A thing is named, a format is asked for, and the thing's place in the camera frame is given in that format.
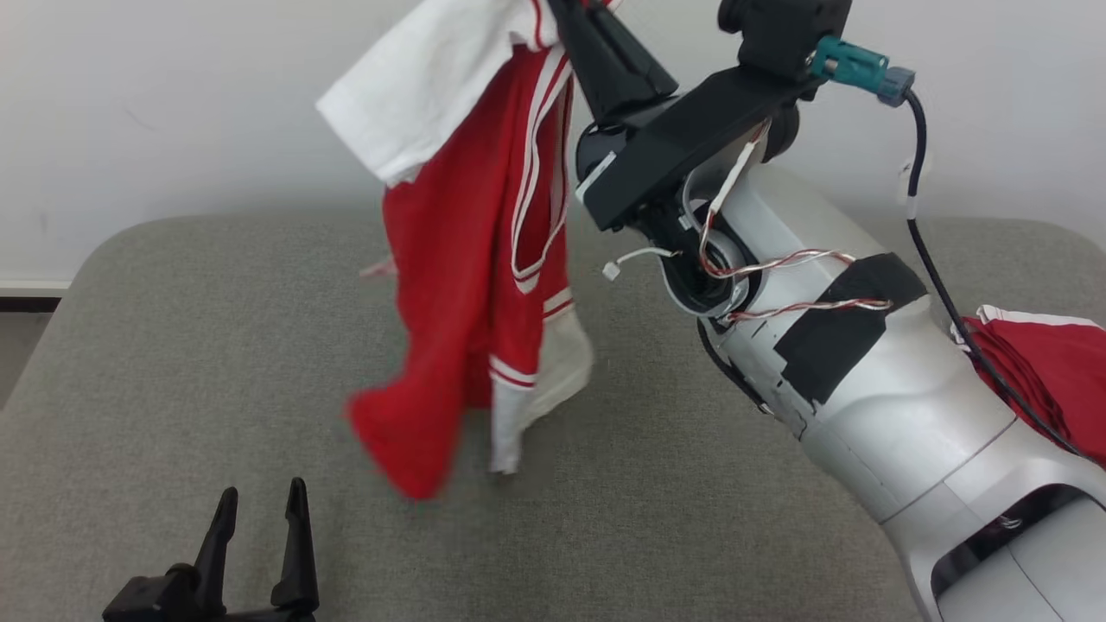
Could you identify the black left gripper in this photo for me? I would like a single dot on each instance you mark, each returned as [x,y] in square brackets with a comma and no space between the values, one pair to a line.
[251,615]

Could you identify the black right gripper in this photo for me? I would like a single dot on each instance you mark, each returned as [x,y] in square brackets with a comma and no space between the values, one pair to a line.
[674,147]

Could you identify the red Bulls jersey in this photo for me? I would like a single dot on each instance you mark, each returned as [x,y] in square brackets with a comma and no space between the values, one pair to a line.
[458,259]

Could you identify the red white-trimmed garment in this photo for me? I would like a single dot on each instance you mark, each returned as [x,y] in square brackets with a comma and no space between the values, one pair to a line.
[1054,371]

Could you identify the grey fabric sofa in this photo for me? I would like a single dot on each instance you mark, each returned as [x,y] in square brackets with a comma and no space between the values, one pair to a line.
[216,345]

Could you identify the dark baseboard strip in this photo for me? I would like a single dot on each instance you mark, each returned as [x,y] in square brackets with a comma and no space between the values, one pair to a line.
[30,303]

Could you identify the black tape patch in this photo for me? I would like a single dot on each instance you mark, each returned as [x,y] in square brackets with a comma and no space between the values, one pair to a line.
[847,328]

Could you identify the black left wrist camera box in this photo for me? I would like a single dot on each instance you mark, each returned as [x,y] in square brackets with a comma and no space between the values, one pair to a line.
[138,600]

